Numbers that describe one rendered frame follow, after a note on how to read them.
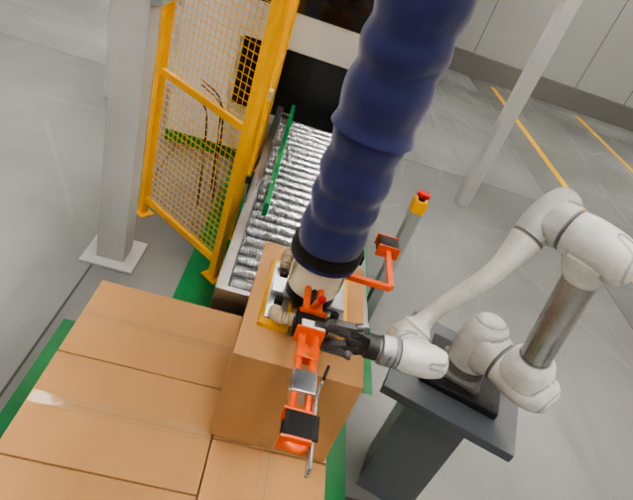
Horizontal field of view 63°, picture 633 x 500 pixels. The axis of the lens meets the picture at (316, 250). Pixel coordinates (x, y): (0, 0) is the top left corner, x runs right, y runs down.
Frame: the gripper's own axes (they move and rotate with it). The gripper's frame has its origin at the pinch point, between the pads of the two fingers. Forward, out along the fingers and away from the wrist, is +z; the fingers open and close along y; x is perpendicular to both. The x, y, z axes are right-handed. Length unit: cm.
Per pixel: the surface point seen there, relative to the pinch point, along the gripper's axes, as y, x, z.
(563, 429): 109, 90, -181
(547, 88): 86, 929, -448
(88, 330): 54, 27, 72
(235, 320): 54, 52, 21
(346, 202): -33.7, 16.7, 0.8
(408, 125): -59, 18, -7
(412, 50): -76, 16, 0
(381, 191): -38.7, 19.1, -7.5
